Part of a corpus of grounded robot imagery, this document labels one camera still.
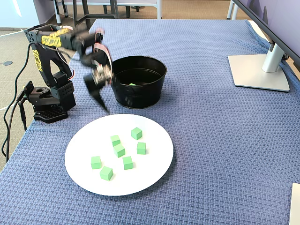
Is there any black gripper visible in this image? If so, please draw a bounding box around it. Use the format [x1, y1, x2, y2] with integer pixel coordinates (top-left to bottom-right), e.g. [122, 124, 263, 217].
[78, 48, 111, 115]

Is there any white round plate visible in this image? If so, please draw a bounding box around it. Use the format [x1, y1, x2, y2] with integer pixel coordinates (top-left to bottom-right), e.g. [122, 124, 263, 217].
[64, 113, 174, 196]

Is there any black metal bucket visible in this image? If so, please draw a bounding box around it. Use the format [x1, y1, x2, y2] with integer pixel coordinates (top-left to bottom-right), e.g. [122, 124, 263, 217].
[110, 55, 167, 109]

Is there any white table leg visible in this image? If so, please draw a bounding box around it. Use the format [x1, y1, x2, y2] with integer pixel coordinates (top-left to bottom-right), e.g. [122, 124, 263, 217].
[62, 0, 70, 19]
[55, 0, 63, 26]

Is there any blue woven table cloth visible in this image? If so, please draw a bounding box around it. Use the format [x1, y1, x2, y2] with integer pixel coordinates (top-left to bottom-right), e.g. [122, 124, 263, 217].
[0, 19, 300, 225]

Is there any grey desk leg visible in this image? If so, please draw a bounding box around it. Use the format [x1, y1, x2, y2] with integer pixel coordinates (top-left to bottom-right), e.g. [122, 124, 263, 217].
[226, 0, 238, 21]

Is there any silver monitor with stand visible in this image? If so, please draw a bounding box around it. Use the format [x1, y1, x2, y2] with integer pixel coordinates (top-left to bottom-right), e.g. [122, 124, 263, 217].
[227, 0, 300, 93]

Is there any white flat object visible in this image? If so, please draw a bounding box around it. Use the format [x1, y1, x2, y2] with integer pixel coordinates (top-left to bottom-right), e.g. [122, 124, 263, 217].
[288, 182, 300, 225]

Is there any small wrist camera board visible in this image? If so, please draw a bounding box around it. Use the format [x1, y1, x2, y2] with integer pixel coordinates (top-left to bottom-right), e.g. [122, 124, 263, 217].
[91, 66, 115, 87]

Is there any black metal stool frame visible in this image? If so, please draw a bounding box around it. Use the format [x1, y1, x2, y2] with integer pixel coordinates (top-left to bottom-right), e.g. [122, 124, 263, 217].
[73, 0, 120, 39]

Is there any short black cable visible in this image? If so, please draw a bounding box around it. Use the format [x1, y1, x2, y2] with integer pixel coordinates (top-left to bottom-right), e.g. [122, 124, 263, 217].
[18, 102, 28, 131]

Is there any thin black camera cable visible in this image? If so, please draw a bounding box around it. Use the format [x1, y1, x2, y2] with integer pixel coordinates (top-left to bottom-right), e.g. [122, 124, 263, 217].
[1, 43, 32, 164]

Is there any thick black cable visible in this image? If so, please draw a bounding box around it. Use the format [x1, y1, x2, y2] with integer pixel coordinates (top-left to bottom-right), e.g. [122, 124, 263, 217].
[1, 90, 26, 164]

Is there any white vertical post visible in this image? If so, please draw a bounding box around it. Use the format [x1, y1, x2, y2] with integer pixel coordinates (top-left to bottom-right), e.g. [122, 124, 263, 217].
[156, 0, 163, 21]

